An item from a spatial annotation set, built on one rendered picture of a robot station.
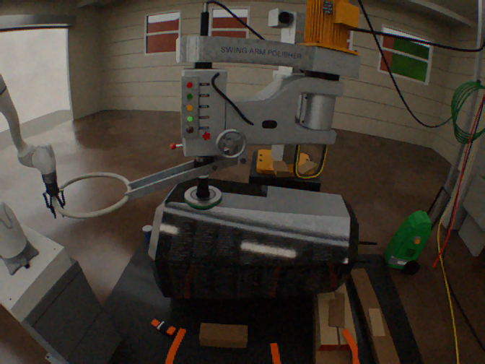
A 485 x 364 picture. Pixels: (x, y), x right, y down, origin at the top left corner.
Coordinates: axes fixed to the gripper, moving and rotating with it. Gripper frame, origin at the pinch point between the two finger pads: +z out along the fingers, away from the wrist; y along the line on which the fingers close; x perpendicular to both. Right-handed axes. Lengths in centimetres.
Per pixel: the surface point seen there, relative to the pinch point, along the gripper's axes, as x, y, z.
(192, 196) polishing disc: -17, 79, -8
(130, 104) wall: 770, 130, 77
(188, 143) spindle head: -25, 73, -42
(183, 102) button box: -25, 69, -62
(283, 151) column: 15, 169, -17
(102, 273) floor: 30, 13, 87
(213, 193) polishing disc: -19, 92, -9
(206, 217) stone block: -29, 83, -1
